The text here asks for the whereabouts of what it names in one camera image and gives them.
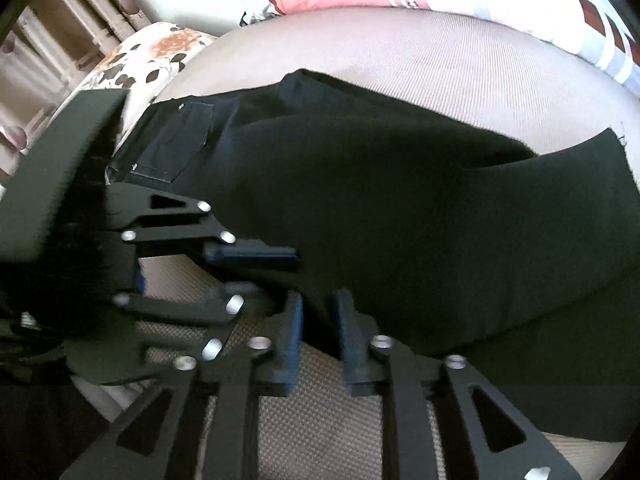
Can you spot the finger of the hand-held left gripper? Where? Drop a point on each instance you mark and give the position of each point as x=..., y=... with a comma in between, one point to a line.
x=250, y=254
x=200, y=310

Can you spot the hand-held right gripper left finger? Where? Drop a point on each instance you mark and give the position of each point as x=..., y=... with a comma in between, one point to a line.
x=291, y=345

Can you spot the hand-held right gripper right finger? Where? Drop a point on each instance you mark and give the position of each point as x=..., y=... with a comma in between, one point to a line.
x=351, y=345

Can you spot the black pants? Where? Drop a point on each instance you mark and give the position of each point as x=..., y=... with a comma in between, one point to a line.
x=375, y=185

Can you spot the beige patterned curtain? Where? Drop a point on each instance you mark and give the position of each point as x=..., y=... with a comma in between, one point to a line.
x=65, y=40

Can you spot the floral pillow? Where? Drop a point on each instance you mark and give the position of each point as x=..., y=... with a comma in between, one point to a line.
x=150, y=55

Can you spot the beige woven bed mat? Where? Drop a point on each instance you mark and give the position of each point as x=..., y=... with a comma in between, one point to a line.
x=400, y=45

